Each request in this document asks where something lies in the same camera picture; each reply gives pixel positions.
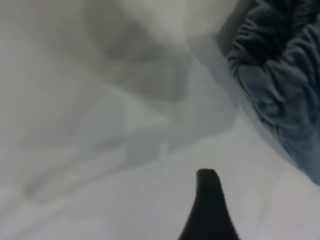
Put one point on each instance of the blue denim shorts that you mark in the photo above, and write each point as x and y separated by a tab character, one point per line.
282	75

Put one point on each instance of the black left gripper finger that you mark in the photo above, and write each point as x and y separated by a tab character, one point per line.
210	212

